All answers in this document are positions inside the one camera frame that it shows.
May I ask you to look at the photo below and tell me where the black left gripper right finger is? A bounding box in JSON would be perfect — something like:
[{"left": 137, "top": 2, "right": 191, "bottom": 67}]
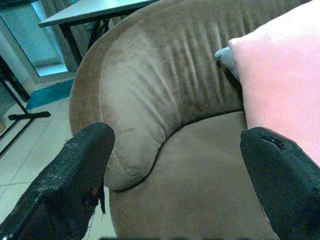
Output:
[{"left": 239, "top": 126, "right": 320, "bottom": 240}]

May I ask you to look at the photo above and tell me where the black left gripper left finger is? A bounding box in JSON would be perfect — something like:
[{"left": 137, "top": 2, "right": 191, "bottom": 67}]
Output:
[{"left": 0, "top": 122, "right": 116, "bottom": 240}]

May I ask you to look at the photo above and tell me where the pink pillow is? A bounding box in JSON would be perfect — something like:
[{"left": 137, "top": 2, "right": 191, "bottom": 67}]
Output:
[{"left": 227, "top": 0, "right": 320, "bottom": 223}]

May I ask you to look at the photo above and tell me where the teal floor mat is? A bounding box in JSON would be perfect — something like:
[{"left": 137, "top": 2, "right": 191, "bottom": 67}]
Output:
[{"left": 25, "top": 78, "right": 75, "bottom": 111}]

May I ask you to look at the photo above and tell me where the brown velvet sofa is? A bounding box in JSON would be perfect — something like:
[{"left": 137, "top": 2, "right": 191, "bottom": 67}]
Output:
[{"left": 68, "top": 0, "right": 313, "bottom": 240}]

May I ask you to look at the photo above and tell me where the grey pillow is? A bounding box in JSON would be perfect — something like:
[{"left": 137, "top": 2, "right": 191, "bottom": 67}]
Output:
[{"left": 214, "top": 46, "right": 241, "bottom": 81}]

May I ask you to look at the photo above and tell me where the black metal stand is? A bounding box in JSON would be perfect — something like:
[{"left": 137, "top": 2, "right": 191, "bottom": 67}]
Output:
[{"left": 0, "top": 55, "right": 52, "bottom": 159}]

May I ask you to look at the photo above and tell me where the grey table with black legs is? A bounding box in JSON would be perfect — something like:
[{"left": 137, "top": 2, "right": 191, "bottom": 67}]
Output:
[{"left": 38, "top": 0, "right": 161, "bottom": 68}]

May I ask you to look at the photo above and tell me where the glass door with white frame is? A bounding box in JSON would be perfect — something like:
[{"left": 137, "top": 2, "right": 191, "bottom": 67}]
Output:
[{"left": 0, "top": 0, "right": 78, "bottom": 86}]

